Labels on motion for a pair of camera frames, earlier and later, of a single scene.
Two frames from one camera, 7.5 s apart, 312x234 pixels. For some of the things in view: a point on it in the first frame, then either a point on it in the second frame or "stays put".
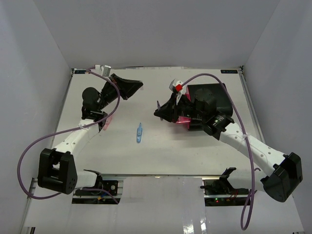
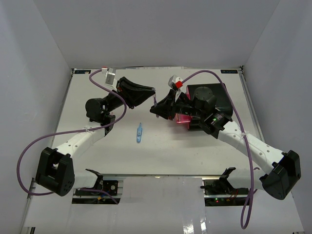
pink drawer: x=184 y=120 stays put
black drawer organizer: x=209 y=108 stays put
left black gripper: x=128 y=87 to x=133 y=93
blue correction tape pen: x=139 y=133 stays put
